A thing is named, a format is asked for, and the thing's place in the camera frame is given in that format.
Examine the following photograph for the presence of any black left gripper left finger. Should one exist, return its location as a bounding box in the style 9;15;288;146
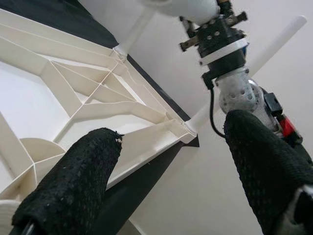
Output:
11;127;125;235

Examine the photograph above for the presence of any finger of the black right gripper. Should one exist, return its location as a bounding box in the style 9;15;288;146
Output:
218;0;232;18

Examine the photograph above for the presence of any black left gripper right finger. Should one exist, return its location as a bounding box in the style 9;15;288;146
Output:
221;109;313;235

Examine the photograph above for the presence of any white plastic table top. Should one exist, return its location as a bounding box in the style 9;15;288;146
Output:
0;8;199;221

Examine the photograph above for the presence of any black table cloth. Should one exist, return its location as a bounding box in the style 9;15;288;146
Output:
0;0;200;235

